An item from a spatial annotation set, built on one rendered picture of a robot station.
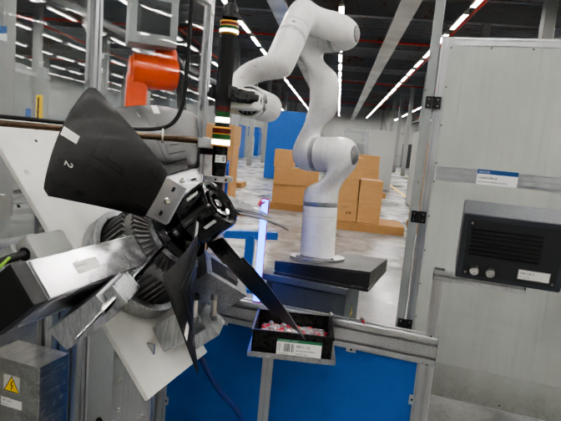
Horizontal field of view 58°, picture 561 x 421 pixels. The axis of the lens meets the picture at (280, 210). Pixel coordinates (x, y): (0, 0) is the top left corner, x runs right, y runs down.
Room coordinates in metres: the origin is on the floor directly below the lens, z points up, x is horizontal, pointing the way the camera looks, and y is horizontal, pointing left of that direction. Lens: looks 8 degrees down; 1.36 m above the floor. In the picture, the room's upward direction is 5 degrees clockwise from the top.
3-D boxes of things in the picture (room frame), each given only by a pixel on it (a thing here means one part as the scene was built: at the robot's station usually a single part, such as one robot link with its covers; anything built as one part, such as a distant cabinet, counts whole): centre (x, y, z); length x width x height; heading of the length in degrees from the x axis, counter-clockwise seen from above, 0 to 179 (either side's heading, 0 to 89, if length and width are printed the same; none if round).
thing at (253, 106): (1.30, 0.12, 1.47); 0.11 x 0.10 x 0.07; 162
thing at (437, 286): (1.38, -0.46, 0.96); 0.03 x 0.03 x 0.20; 72
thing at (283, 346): (1.33, -0.06, 0.85); 0.22 x 0.17 x 0.07; 87
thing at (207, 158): (1.19, 0.16, 1.31); 0.09 x 0.07 x 0.10; 107
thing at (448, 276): (1.35, -0.56, 1.04); 0.24 x 0.03 x 0.03; 72
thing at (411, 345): (1.51, -0.05, 0.82); 0.90 x 0.04 x 0.08; 72
